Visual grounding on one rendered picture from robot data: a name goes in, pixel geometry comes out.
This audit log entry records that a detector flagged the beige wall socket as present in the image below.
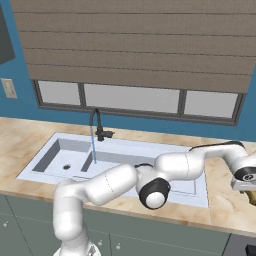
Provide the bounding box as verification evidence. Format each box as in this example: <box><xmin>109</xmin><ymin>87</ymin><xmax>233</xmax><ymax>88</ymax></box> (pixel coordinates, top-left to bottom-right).
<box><xmin>0</xmin><ymin>77</ymin><xmax>19</xmax><ymax>100</ymax></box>

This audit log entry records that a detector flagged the brown window blind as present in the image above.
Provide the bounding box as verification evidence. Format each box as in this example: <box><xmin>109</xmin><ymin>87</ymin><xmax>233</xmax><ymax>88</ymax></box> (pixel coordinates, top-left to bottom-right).
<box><xmin>9</xmin><ymin>0</ymin><xmax>256</xmax><ymax>95</ymax></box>

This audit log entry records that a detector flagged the dark grey dishwasher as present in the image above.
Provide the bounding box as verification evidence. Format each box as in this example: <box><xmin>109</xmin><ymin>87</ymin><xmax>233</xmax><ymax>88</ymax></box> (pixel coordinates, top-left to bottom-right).
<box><xmin>222</xmin><ymin>233</ymin><xmax>256</xmax><ymax>256</ymax></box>

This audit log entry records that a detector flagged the blue water stream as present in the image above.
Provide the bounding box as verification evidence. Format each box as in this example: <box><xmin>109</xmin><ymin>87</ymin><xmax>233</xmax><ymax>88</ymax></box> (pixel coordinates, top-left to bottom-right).
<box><xmin>90</xmin><ymin>124</ymin><xmax>98</xmax><ymax>165</ymax></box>

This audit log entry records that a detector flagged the grey-green cupboard door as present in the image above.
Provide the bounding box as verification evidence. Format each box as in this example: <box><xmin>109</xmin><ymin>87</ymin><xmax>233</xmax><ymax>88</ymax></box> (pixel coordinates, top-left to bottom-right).
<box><xmin>5</xmin><ymin>195</ymin><xmax>112</xmax><ymax>256</ymax></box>
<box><xmin>0</xmin><ymin>193</ymin><xmax>25</xmax><ymax>256</ymax></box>
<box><xmin>109</xmin><ymin>209</ymin><xmax>232</xmax><ymax>256</ymax></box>

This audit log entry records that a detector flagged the dark grey wall cupboard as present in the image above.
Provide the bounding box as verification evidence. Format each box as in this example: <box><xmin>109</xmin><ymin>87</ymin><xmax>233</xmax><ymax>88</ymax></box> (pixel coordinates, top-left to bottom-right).
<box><xmin>0</xmin><ymin>2</ymin><xmax>17</xmax><ymax>65</ymax></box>

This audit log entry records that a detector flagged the grey framed window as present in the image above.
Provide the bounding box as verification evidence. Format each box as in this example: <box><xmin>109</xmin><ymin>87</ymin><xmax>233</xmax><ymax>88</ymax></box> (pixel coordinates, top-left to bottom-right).
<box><xmin>31</xmin><ymin>78</ymin><xmax>247</xmax><ymax>127</ymax></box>

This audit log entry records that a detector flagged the black tap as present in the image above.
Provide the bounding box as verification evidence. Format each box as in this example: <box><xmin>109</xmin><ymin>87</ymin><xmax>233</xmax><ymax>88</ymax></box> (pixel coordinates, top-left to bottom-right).
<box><xmin>88</xmin><ymin>107</ymin><xmax>116</xmax><ymax>143</ymax></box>

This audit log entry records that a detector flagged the white kitchen sink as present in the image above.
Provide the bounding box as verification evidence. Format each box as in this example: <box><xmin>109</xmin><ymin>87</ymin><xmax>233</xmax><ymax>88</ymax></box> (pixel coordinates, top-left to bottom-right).
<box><xmin>15</xmin><ymin>131</ymin><xmax>210</xmax><ymax>210</ymax></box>

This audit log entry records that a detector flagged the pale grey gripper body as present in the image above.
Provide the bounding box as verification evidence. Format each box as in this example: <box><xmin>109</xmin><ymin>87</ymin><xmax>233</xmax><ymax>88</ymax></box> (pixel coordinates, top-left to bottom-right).
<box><xmin>230</xmin><ymin>178</ymin><xmax>256</xmax><ymax>193</ymax></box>

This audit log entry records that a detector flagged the yellow sponge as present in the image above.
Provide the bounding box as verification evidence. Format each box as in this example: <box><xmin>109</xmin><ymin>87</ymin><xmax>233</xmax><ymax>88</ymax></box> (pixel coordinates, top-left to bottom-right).
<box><xmin>245</xmin><ymin>190</ymin><xmax>256</xmax><ymax>207</ymax></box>

